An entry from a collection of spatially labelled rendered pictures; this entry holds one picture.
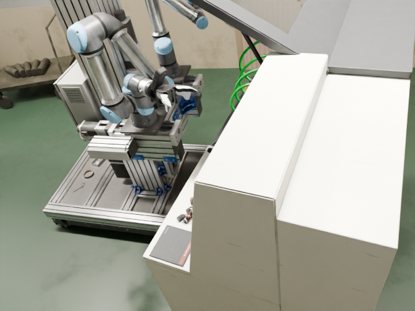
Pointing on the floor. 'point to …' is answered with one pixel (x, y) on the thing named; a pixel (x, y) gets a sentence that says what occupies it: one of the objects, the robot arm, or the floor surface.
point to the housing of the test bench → (351, 167)
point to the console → (246, 193)
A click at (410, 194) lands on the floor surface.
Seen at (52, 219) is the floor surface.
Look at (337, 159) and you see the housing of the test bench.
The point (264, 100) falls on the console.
